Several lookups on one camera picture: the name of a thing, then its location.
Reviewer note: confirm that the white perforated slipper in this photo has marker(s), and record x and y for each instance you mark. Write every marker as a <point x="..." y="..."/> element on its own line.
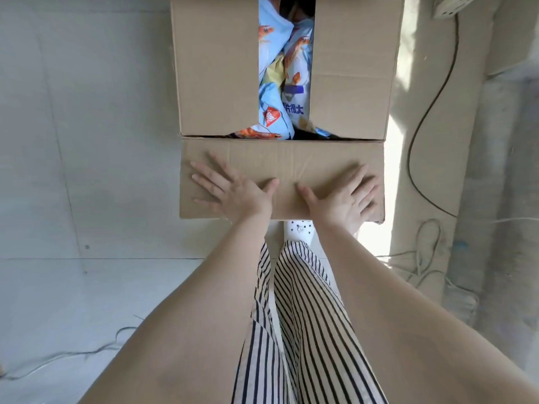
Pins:
<point x="300" y="232"/>

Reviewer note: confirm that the person's right thumb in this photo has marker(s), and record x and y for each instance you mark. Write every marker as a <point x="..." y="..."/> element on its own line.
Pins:
<point x="306" y="195"/>

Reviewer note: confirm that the brown cardboard box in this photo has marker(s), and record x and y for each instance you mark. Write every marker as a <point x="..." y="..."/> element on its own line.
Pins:
<point x="219" y="71"/>

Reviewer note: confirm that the person's right hand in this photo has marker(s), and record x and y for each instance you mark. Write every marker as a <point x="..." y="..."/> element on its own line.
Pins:
<point x="341" y="208"/>

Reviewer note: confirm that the yellow snack packet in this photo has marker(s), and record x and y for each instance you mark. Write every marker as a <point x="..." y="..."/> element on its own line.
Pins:
<point x="274" y="71"/>

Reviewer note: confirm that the light blue snack packet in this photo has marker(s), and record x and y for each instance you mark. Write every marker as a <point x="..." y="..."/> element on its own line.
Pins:
<point x="271" y="33"/>
<point x="273" y="115"/>
<point x="298" y="79"/>

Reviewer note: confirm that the person's right forearm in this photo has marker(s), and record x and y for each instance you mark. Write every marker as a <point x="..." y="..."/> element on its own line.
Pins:
<point x="400" y="328"/>

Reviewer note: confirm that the person's left hand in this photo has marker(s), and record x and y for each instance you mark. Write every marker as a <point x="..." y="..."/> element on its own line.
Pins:
<point x="240" y="197"/>

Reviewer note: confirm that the person's left middle finger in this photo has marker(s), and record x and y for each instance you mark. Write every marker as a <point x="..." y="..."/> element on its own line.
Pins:
<point x="207" y="172"/>

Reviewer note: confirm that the person's left thumb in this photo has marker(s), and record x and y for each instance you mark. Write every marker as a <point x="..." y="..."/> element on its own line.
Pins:
<point x="270" y="189"/>

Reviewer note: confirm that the person's right middle finger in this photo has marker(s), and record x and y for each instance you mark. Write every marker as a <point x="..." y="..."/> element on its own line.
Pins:
<point x="367" y="188"/>

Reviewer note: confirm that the person's left little finger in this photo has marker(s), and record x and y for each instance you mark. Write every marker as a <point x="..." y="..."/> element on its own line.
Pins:
<point x="205" y="202"/>

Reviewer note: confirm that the white power strip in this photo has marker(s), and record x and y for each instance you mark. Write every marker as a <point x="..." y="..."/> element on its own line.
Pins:
<point x="454" y="4"/>

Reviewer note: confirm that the person's right little finger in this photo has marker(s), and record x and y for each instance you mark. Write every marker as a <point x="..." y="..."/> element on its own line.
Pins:
<point x="368" y="211"/>

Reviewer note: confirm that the black and white striped trousers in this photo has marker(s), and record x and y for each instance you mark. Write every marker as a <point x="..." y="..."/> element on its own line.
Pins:
<point x="307" y="332"/>

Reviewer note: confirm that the person's left forearm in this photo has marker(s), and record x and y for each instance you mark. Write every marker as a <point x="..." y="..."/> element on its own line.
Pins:
<point x="198" y="323"/>

